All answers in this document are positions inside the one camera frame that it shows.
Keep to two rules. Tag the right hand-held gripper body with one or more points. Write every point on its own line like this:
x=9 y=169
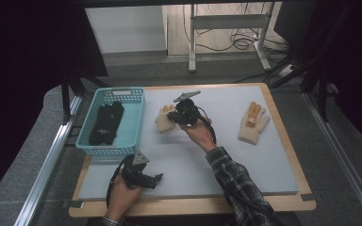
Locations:
x=188 y=111

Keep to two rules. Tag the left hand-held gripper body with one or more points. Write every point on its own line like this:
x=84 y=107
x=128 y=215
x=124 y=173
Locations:
x=135 y=175

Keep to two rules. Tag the cream knitted glove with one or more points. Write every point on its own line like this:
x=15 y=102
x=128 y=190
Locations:
x=251 y=130
x=163 y=124

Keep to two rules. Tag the teal plastic basket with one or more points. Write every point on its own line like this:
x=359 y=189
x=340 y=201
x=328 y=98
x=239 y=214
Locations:
x=130 y=125

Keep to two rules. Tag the black glove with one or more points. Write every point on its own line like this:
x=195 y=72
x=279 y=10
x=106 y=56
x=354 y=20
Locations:
x=96 y=119
x=108 y=124

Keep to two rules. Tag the person's left hand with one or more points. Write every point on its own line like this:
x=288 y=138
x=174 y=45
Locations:
x=122 y=197

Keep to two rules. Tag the person's right hand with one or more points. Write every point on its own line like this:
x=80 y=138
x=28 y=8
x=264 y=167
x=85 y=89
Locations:
x=199 y=135

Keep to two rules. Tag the grey foam mat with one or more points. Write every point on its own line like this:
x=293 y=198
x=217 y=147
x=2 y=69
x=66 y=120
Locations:
x=194 y=163

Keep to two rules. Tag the white cabinet panel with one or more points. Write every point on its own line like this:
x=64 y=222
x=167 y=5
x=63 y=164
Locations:
x=125 y=29

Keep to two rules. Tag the black metal stand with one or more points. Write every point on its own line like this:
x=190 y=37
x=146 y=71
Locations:
x=322 y=91
x=66 y=97

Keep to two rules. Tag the white power strip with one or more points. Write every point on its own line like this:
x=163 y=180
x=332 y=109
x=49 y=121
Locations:
x=286 y=70

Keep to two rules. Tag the dark curtain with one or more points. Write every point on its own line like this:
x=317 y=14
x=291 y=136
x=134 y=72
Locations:
x=358 y=62
x=22 y=62

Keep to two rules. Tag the grey corner bracket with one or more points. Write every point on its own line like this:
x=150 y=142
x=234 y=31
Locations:
x=73 y=204
x=308 y=197

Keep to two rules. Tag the aluminium rail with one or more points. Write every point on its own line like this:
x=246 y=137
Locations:
x=342 y=157
x=48 y=160

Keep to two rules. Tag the white metal desk frame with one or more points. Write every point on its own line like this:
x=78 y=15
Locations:
x=227 y=21

